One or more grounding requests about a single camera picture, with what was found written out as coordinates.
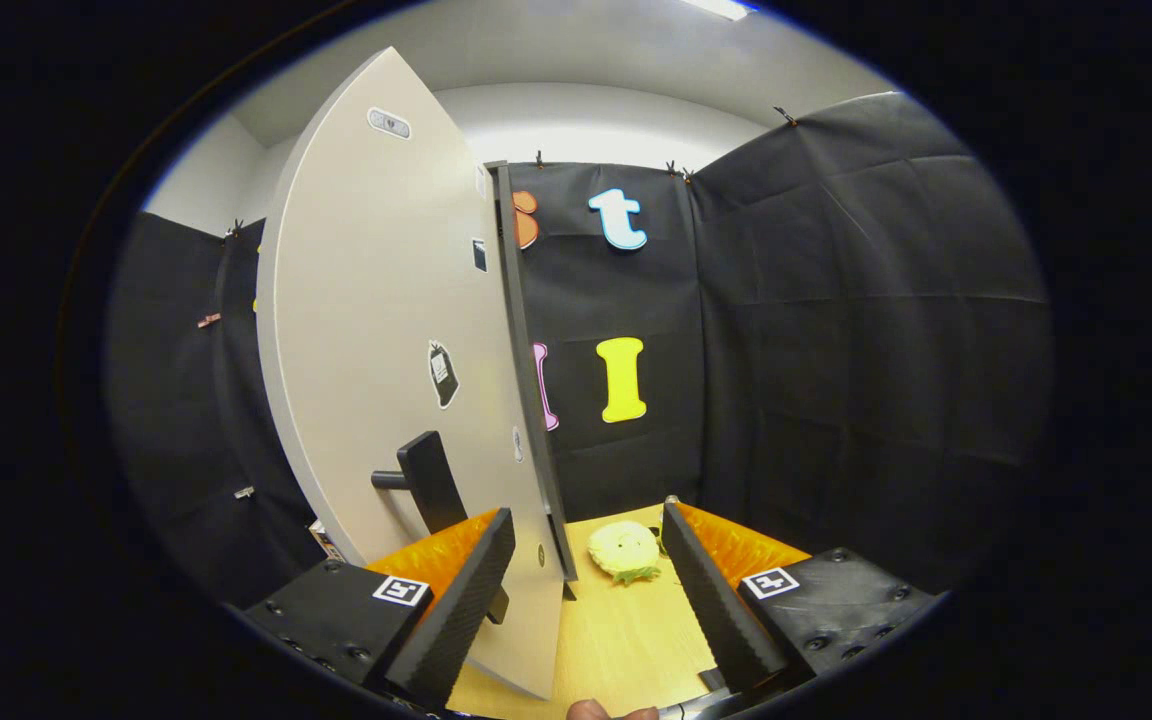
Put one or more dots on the red clip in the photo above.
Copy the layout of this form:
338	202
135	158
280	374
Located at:
208	320

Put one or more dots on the yellow green plush toy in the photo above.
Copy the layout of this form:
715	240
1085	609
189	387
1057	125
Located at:
624	550

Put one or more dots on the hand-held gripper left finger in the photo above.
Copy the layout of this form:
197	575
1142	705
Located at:
461	620

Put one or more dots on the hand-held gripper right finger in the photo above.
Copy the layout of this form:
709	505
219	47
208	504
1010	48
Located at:
716	610

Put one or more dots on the ceiling light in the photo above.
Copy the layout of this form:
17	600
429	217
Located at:
721	8

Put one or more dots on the black backdrop cloth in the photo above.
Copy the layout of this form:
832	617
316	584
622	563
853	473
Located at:
886	350

